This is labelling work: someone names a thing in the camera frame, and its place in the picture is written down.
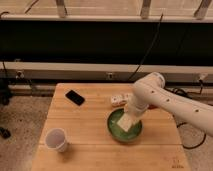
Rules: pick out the black object on floor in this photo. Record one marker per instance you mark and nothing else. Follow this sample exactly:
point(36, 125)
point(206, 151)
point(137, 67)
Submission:
point(4, 133)

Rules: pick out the black smartphone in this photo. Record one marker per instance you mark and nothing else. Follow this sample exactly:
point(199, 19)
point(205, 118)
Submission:
point(75, 97)

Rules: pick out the clear plastic cup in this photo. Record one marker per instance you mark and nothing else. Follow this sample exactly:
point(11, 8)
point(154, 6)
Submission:
point(55, 139)

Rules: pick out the green ceramic bowl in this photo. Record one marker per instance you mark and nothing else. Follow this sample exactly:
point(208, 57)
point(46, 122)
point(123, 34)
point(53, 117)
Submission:
point(117, 132)

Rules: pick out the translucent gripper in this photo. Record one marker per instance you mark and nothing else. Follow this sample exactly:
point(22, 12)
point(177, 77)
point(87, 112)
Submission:
point(133, 114)

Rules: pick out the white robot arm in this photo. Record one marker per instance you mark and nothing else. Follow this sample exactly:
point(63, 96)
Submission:
point(149, 90)

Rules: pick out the white sponge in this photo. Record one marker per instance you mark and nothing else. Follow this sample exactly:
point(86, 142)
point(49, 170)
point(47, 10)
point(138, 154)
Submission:
point(126, 122)

